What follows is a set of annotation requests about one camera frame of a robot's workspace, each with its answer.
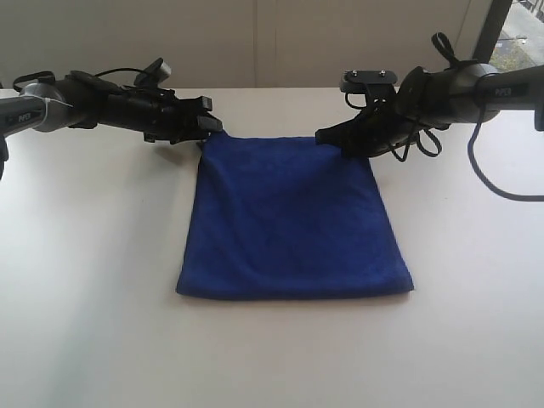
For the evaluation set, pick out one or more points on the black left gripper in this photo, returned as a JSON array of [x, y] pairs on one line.
[[157, 113]]

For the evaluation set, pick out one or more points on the dark window frame post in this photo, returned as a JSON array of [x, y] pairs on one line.
[[491, 30]]

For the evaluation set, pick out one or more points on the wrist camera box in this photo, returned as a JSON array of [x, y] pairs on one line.
[[153, 75], [376, 83]]

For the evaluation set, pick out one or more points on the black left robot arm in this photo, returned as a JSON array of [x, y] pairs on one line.
[[82, 100]]

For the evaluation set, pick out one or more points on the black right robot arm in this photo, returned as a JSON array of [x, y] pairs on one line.
[[468, 93]]

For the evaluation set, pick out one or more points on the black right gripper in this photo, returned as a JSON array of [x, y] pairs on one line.
[[376, 130]]

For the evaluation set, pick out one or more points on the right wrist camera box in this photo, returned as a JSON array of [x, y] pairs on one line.
[[376, 83]]

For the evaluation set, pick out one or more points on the blue towel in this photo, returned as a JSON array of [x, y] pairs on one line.
[[286, 219]]

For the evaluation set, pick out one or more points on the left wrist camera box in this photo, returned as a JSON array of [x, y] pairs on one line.
[[153, 75]]

